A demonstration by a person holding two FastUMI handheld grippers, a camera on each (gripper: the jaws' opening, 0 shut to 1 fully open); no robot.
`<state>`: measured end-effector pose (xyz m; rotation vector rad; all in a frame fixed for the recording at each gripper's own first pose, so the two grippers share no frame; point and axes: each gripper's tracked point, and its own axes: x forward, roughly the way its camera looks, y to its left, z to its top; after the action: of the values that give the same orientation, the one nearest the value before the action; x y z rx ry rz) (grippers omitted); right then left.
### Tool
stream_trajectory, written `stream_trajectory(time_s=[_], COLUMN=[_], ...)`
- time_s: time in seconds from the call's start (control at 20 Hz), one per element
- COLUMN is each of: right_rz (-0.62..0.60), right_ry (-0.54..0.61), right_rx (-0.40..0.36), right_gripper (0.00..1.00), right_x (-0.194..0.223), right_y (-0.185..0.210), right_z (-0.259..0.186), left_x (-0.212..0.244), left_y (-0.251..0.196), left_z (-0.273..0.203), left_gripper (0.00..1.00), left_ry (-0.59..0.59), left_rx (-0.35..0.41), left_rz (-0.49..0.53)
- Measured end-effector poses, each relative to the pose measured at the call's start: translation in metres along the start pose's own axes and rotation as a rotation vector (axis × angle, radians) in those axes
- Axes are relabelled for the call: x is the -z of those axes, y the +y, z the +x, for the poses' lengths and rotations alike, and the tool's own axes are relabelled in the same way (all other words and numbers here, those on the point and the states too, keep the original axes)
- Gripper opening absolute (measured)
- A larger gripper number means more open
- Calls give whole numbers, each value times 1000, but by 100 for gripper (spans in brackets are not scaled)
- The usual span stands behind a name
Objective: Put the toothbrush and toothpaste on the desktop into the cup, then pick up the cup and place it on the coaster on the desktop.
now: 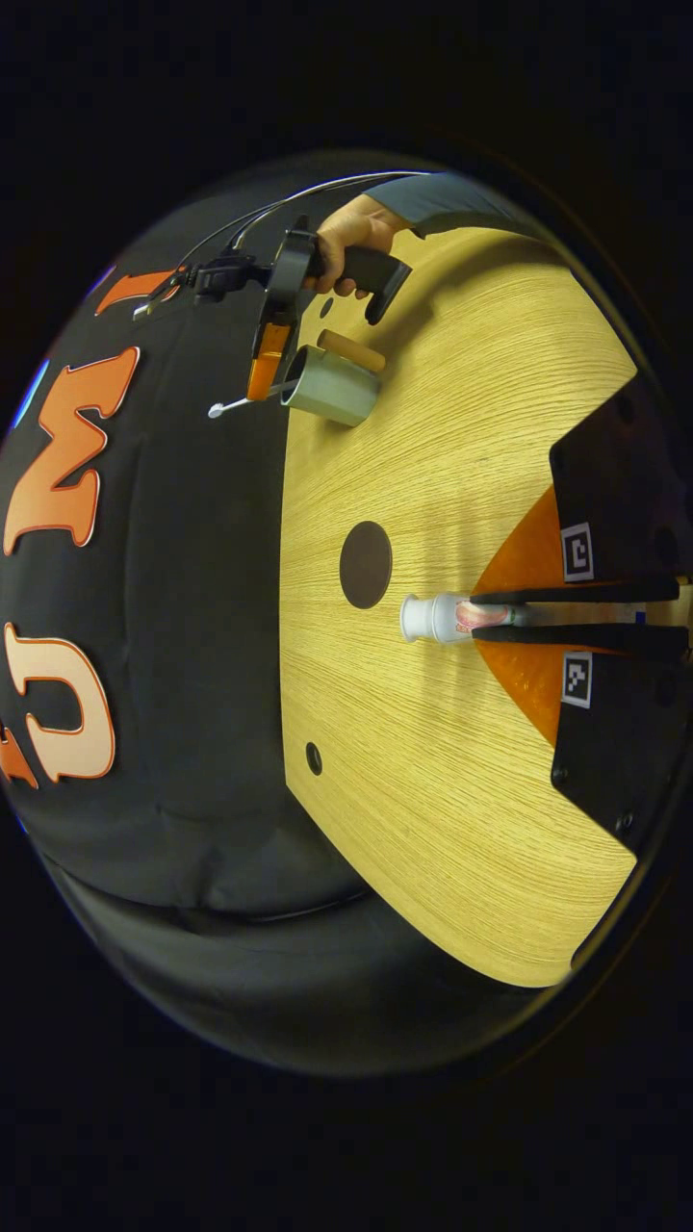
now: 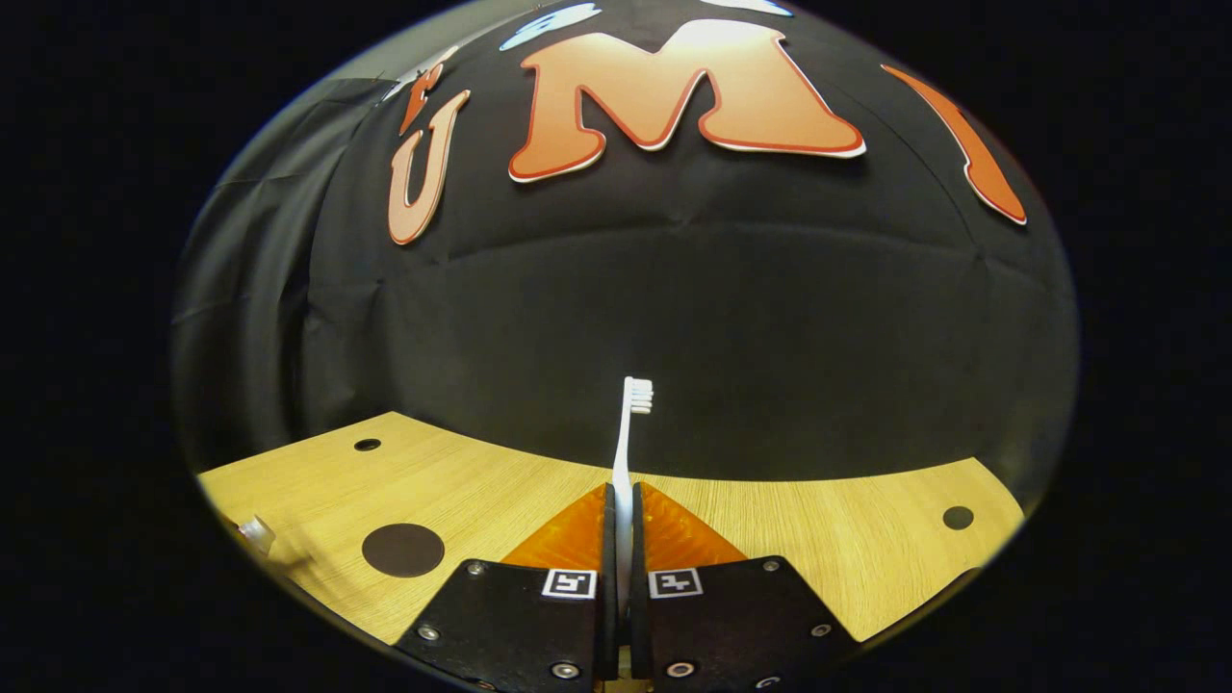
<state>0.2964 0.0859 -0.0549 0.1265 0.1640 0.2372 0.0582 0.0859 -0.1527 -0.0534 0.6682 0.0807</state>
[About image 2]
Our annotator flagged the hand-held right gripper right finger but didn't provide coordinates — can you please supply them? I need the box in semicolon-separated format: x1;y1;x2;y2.
630;481;860;690

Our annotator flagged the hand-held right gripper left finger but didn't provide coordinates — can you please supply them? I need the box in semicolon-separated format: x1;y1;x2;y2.
395;481;617;692

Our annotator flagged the white toothbrush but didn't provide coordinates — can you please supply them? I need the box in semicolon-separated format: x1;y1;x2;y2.
610;376;655;675

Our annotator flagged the wooden desktop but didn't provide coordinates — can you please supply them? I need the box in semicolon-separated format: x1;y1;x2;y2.
195;411;1026;689

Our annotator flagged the black backdrop cloth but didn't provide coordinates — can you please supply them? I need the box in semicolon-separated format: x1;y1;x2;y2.
171;0;1079;511

